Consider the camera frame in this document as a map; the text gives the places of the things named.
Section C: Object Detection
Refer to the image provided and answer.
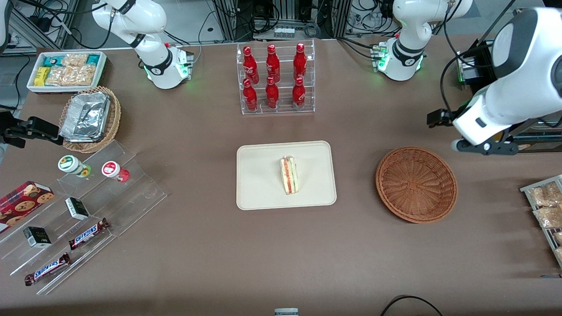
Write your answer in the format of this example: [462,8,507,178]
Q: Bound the clear acrylic bottle rack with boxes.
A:
[236,39,316,115]

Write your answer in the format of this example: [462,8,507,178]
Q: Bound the black food warmer cabinet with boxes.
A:
[456,0,562,154]

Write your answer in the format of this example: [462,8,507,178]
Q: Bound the brown round wicker basket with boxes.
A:
[375,146,458,224]

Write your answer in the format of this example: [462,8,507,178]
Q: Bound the white rectangular snack bin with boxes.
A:
[26,51,107,93]

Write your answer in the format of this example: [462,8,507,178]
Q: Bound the aluminium frame rack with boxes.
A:
[212,0,352,42]

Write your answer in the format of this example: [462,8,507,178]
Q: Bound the light wicker basket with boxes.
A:
[59,86,122,154]

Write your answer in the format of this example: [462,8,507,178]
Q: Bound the black right wrist bracket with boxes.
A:
[0,112,65,149]

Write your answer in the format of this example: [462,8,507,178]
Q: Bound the stacked aluminium foil containers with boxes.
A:
[60,92,111,143]

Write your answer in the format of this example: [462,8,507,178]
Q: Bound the large clear bag of crackers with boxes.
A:
[45,65,97,86]

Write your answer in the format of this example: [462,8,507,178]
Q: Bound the beige plastic tray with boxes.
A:
[236,140,337,211]

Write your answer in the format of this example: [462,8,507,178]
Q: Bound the aluminium frame with cables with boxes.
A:
[8,0,80,52]

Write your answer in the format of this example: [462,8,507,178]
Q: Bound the red cookie box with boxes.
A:
[0,181,55,234]

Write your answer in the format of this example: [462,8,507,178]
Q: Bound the small clear bag of crackers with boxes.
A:
[61,53,89,68]

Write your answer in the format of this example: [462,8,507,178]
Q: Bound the red cola bottle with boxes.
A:
[243,79,258,111]
[293,43,307,81]
[266,44,281,83]
[265,76,280,109]
[243,46,259,84]
[292,77,306,109]

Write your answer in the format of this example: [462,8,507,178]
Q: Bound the small black box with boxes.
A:
[65,197,90,220]
[23,226,52,248]

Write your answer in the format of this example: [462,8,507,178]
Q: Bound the triangular sandwich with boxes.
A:
[280,155,299,195]

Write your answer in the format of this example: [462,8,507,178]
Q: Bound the green lidded cup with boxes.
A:
[58,155,92,178]

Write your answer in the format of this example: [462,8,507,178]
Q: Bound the red lidded cup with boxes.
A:
[101,161,130,183]

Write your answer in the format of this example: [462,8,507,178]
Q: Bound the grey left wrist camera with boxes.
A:
[451,138,520,156]

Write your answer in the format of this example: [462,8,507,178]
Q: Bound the black left wrist connector block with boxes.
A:
[427,109,456,128]

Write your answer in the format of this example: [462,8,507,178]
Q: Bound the clear acrylic tiered stand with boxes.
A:
[0,140,168,295]

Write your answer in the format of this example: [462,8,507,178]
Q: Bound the Snickers chocolate bar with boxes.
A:
[68,218,110,251]
[24,253,71,286]

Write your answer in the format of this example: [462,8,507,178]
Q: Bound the black floor cable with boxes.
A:
[380,295,444,316]

